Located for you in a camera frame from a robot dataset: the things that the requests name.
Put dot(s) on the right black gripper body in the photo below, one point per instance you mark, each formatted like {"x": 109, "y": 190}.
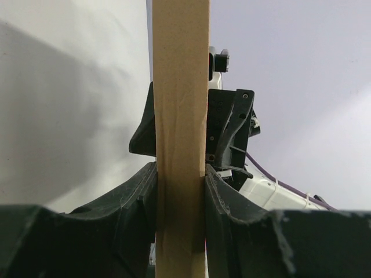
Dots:
{"x": 219, "y": 106}

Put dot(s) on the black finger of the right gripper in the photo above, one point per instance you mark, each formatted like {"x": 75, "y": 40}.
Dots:
{"x": 143, "y": 142}

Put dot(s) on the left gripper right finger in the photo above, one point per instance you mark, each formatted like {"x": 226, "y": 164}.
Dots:
{"x": 243, "y": 240}

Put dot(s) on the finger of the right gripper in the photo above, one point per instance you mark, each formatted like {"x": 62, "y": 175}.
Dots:
{"x": 239, "y": 114}

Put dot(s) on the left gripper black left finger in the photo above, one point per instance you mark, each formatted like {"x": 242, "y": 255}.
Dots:
{"x": 108, "y": 237}

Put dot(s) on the brown cardboard box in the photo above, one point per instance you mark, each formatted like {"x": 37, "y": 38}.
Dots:
{"x": 180, "y": 31}

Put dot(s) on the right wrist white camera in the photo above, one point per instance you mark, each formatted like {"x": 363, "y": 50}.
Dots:
{"x": 218, "y": 65}

